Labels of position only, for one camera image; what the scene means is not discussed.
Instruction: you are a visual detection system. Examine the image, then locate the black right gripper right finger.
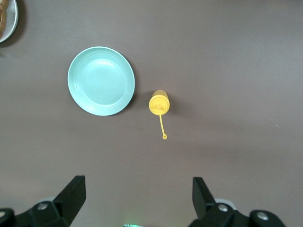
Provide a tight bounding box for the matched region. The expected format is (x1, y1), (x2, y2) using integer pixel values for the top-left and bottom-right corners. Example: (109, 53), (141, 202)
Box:
(192, 176), (286, 227)

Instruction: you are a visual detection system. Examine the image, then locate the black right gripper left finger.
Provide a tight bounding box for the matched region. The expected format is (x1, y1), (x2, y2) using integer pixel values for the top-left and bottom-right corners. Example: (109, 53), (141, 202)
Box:
(0, 175), (86, 227)

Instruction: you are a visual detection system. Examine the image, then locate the brown bread slice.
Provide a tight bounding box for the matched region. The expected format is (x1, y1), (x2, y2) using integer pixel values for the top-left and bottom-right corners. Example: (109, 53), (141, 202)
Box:
(0, 0), (10, 40)

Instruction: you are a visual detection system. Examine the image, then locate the beige plate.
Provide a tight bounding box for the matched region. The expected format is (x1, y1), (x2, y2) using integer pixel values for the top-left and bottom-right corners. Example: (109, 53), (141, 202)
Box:
(0, 0), (19, 44)

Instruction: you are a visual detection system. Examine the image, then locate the yellow squeeze bottle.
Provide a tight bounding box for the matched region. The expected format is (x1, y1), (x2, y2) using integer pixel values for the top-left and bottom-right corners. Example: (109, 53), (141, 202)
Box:
(148, 89), (171, 140)

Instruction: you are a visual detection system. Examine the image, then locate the mint green plate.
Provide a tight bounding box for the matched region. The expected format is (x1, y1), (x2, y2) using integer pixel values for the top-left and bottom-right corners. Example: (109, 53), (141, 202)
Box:
(67, 46), (136, 117)

